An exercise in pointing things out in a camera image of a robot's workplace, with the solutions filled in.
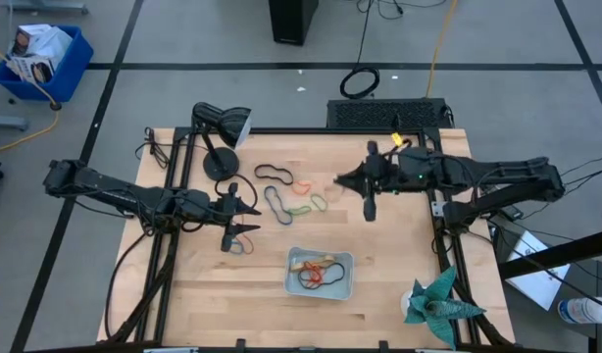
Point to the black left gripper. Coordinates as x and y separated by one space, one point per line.
228 216

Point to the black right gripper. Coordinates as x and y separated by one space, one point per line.
382 174

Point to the wide tan rubber band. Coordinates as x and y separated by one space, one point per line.
303 266

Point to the red rubber band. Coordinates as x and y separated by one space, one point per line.
313 279
252 245

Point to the large thin black rubber band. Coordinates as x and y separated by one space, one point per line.
342 272

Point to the light grey plastic bin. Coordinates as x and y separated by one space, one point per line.
340 289

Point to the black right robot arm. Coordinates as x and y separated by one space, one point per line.
502 176

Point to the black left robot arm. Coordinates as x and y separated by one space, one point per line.
134 196

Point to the olive green rubber band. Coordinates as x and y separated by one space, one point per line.
313 198

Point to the thick black rubber band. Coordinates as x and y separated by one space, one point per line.
255 172

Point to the light green rubber band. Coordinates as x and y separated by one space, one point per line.
299 212

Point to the small orange rubber band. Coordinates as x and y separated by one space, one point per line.
295 187

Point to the black desk lamp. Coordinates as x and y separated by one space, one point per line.
221 164

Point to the black vented computer case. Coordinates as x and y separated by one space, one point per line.
386 114

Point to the black table clamp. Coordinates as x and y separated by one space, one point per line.
383 346
239 344

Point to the white plant pot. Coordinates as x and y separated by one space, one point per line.
405 301

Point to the teal artificial plant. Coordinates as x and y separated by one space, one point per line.
440 306

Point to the black computer tower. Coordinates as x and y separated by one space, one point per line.
292 19

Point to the white paper box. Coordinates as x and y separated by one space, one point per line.
536 284

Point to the black beam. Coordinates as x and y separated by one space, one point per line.
556 256

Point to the blue plastic crate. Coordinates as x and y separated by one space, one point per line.
70 73

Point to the grey metal stand foot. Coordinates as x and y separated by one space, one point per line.
7 122
46 7

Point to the clear plastic bottle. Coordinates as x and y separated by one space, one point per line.
583 310

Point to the white printed cardboard box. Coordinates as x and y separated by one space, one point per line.
46 44
29 66

